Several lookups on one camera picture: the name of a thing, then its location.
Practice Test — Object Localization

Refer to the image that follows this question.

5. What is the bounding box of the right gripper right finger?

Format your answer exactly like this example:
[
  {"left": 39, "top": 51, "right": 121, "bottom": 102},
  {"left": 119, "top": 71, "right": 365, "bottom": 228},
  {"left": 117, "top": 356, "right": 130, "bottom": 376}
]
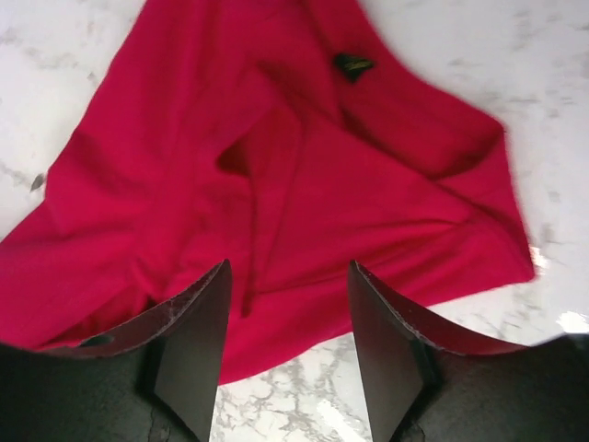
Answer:
[{"left": 348, "top": 262, "right": 588, "bottom": 441}]

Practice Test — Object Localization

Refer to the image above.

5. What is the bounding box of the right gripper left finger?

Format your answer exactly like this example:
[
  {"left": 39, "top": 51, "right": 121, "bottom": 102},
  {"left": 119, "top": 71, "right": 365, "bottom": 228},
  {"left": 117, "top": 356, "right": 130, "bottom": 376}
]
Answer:
[{"left": 1, "top": 262, "right": 231, "bottom": 441}]

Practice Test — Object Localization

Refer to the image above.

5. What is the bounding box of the red t shirt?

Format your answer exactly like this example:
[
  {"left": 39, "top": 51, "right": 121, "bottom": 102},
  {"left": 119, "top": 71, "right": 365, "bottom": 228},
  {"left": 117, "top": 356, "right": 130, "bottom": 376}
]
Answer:
[{"left": 1, "top": 1, "right": 535, "bottom": 383}]

